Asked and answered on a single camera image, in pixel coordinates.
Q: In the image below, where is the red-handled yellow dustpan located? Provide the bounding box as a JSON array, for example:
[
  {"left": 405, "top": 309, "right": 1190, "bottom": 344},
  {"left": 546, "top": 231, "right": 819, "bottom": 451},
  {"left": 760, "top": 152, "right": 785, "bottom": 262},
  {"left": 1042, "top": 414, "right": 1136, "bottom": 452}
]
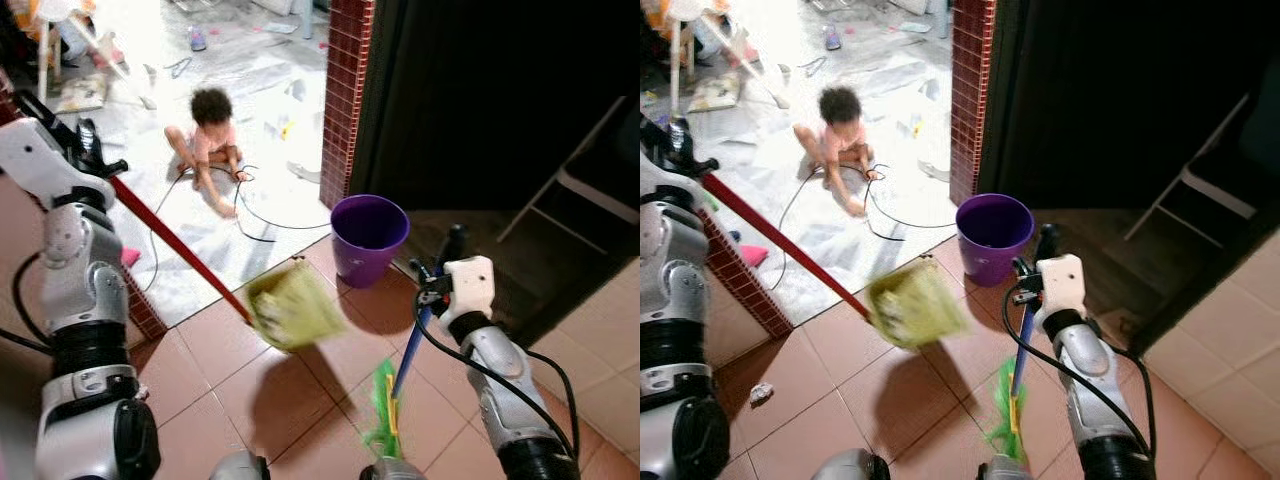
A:
[
  {"left": 640, "top": 112, "right": 971, "bottom": 351},
  {"left": 0, "top": 90, "right": 348, "bottom": 353}
]

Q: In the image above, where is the black floor cable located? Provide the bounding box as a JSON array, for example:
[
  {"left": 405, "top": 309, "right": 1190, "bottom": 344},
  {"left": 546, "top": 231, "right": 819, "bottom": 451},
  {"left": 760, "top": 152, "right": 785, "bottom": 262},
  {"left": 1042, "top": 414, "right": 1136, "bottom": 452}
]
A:
[
  {"left": 768, "top": 163, "right": 959, "bottom": 293},
  {"left": 143, "top": 163, "right": 333, "bottom": 293}
]

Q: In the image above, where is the blue-handled green broom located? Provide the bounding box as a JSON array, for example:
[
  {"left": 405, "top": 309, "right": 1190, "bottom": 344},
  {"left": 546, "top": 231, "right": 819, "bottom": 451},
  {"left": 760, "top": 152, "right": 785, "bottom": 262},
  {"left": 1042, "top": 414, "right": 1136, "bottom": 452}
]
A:
[
  {"left": 985, "top": 298, "right": 1037, "bottom": 464},
  {"left": 362, "top": 290, "right": 441, "bottom": 461}
]

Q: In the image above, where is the colourful paper booklet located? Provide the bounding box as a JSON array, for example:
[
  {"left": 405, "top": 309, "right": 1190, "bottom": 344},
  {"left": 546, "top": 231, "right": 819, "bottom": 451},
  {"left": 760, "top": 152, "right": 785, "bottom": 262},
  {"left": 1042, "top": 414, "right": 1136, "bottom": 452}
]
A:
[
  {"left": 54, "top": 74, "right": 110, "bottom": 114},
  {"left": 687, "top": 72, "right": 744, "bottom": 114}
]

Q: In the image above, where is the purple plastic bucket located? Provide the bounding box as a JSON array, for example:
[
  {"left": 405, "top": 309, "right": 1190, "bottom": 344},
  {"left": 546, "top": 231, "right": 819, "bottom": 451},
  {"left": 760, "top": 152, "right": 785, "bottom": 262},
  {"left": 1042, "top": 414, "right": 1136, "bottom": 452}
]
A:
[
  {"left": 330, "top": 194, "right": 411, "bottom": 290},
  {"left": 955, "top": 192, "right": 1036, "bottom": 288}
]

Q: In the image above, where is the toddler in pink clothes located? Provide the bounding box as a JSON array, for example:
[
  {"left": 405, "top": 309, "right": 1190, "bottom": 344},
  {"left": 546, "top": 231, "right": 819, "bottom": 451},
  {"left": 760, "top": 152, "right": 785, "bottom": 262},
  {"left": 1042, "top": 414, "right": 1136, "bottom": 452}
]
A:
[
  {"left": 792, "top": 84, "right": 882, "bottom": 218},
  {"left": 163, "top": 86, "right": 252, "bottom": 220}
]

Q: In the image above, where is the red tiled pillar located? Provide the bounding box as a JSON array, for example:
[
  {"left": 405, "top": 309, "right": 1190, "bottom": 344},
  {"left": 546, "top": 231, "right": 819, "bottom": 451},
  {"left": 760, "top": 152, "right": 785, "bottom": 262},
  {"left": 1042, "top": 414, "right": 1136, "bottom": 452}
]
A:
[
  {"left": 947, "top": 0, "right": 999, "bottom": 207},
  {"left": 320, "top": 0, "right": 377, "bottom": 209}
]

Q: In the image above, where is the grey folding step ladder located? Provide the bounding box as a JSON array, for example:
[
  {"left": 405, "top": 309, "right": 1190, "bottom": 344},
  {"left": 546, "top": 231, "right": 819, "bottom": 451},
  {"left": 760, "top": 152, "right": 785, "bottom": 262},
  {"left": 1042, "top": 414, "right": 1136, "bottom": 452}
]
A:
[{"left": 1123, "top": 94, "right": 1261, "bottom": 247}]

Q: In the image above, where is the silver robot right leg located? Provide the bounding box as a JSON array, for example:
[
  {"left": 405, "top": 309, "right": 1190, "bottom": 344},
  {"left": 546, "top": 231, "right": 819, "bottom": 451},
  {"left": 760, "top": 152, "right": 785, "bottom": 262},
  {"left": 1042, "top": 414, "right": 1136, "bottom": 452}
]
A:
[
  {"left": 977, "top": 455, "right": 1037, "bottom": 480},
  {"left": 360, "top": 455, "right": 427, "bottom": 480}
]

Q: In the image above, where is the silver robot leg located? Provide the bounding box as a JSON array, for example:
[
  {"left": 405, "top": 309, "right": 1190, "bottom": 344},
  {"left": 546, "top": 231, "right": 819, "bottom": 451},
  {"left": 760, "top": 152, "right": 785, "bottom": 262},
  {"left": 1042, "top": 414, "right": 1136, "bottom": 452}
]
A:
[
  {"left": 360, "top": 455, "right": 427, "bottom": 480},
  {"left": 812, "top": 448, "right": 892, "bottom": 480},
  {"left": 977, "top": 455, "right": 1037, "bottom": 480},
  {"left": 208, "top": 450, "right": 272, "bottom": 480}
]

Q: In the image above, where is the silver robot left leg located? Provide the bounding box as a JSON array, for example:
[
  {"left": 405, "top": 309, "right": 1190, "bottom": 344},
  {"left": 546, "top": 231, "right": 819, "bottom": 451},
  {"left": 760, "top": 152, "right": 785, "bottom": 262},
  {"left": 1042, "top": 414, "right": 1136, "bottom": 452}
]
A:
[
  {"left": 208, "top": 450, "right": 272, "bottom": 480},
  {"left": 812, "top": 448, "right": 892, "bottom": 480}
]

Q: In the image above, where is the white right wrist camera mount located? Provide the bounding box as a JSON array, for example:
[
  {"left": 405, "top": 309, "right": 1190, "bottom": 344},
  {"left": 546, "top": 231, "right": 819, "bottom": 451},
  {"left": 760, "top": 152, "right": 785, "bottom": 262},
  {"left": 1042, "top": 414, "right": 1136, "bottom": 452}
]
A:
[
  {"left": 1037, "top": 254, "right": 1089, "bottom": 319},
  {"left": 443, "top": 256, "right": 497, "bottom": 323}
]

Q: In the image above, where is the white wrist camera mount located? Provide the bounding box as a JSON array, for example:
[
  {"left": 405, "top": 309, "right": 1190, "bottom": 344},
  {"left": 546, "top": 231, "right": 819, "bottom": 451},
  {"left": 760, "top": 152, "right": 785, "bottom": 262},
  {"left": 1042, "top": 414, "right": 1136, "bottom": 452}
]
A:
[
  {"left": 443, "top": 256, "right": 497, "bottom": 323},
  {"left": 0, "top": 118, "right": 89, "bottom": 209},
  {"left": 1037, "top": 254, "right": 1089, "bottom": 319},
  {"left": 640, "top": 150, "right": 669, "bottom": 206}
]

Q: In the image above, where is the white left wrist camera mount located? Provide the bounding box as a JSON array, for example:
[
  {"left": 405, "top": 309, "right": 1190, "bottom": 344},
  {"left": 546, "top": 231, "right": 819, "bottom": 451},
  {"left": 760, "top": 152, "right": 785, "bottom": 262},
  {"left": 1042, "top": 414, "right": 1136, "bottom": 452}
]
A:
[
  {"left": 640, "top": 150, "right": 669, "bottom": 206},
  {"left": 0, "top": 118, "right": 89, "bottom": 209}
]

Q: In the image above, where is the red tiled low wall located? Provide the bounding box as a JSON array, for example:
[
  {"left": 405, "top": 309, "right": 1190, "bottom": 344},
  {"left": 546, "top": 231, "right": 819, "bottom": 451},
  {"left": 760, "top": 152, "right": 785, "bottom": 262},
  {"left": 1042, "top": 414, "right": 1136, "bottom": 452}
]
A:
[
  {"left": 118, "top": 262, "right": 171, "bottom": 343},
  {"left": 698, "top": 205, "right": 798, "bottom": 341}
]

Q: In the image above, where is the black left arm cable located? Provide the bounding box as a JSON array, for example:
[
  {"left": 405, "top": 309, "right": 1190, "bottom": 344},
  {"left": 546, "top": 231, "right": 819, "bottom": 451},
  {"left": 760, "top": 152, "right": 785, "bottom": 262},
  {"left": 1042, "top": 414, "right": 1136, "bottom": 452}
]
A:
[{"left": 10, "top": 252, "right": 56, "bottom": 356}]

